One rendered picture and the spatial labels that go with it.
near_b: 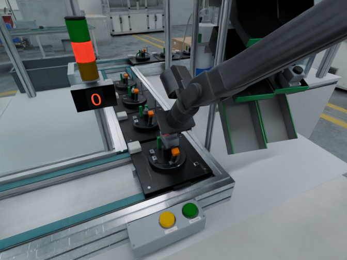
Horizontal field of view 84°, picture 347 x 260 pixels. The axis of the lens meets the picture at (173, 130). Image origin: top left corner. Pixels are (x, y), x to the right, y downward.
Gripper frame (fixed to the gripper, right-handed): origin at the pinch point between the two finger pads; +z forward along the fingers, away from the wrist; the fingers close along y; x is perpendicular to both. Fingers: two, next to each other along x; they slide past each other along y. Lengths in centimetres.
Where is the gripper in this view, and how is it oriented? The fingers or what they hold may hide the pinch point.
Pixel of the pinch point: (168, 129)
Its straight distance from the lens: 62.3
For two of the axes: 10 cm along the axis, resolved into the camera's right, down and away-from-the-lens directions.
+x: 3.2, 9.2, -2.1
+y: -9.1, 2.4, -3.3
